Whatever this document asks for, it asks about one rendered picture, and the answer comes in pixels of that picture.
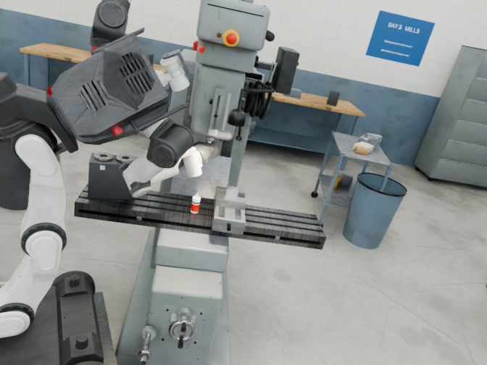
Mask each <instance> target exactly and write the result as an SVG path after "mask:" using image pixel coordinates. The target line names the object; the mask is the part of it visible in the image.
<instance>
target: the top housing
mask: <svg viewBox="0 0 487 365"><path fill-rule="evenodd" d="M269 19H270V9H269V8H268V7H266V6H260V5H257V4H251V3H248V2H244V1H238V0H201V2H200V9H199V18H198V24H197V29H196V35H197V37H198V38H199V39H201V40H204V41H211V42H215V43H221V44H225V43H224V41H223V34H224V32H225V31H226V30H230V29H232V30H235V31H236V32H237V33H238V35H239V42H238V43H237V44H236V45H235V47H239V48H243V49H249V50H253V51H261V50H262V49H263V46H264V43H265V37H266V33H267V26H268V23H269ZM217 33H222V35H221V38H218V37H217Z"/></svg>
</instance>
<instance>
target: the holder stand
mask: <svg viewBox="0 0 487 365"><path fill-rule="evenodd" d="M137 158H138V157H135V156H131V155H127V154H120V155H112V154H109V153H106V152H98V153H91V158H90V161H89V168H88V197H89V198H110V199H122V200H135V198H134V197H132V195H131V194H130V190H129V188H128V186H127V183H126V181H125V179H124V177H123V176H122V174H121V172H120V169H119V167H120V166H121V165H122V164H123V163H124V162H126V161H127V160H130V159H137Z"/></svg>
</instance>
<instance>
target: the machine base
mask: <svg viewBox="0 0 487 365"><path fill-rule="evenodd" d="M153 241H154V230H150V231H149V235H148V238H147V241H146V245H145V249H144V251H143V256H142V259H141V263H140V267H139V269H138V274H137V277H136V281H135V285H134V287H133V292H132V295H131V297H130V303H129V305H128V310H127V313H126V315H125V321H124V323H123V326H122V331H121V333H120V339H119V341H118V344H117V349H116V351H115V357H116V361H117V365H141V360H140V359H139V358H138V352H139V351H140V350H143V343H144V339H143V337H142V332H143V328H144V327H145V326H146V321H147V315H148V310H149V299H150V293H151V286H152V283H153V279H154V273H155V269H154V268H151V267H150V263H151V252H152V246H153ZM222 294H223V299H222V304H221V308H220V314H219V317H218V320H217V326H216V330H215V336H214V339H213V343H212V348H211V352H210V355H209V361H208V364H207V365H232V363H231V347H230V317H229V302H228V272H227V265H226V269H225V271H224V272H223V273H222Z"/></svg>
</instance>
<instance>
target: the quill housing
mask: <svg viewBox="0 0 487 365"><path fill-rule="evenodd" d="M245 78H246V75H245V72H240V71H236V70H229V69H225V68H221V67H215V66H210V65H206V64H200V68H199V76H198V80H197V86H196V95H195V100H194V105H193V111H192V112H193V114H192V119H191V132H192V133H193V134H194V135H200V136H204V137H209V138H217V139H222V140H231V139H232V138H233V136H234V132H235V131H236V130H235V128H236V126H233V125H229V124H228V123H227V121H228V115H229V114H230V111H231V110H233V109H237V107H238V101H239V98H240V92H241V89H242V88H243V89H244V82H245ZM216 86H220V87H224V88H225V95H224V99H223V103H222V111H221V115H220V123H219V127H218V131H217V136H213V135H208V129H209V122H210V117H211V113H212V105H213V101H214V96H215V88H216ZM210 99H212V104H210V103H209V101H210Z"/></svg>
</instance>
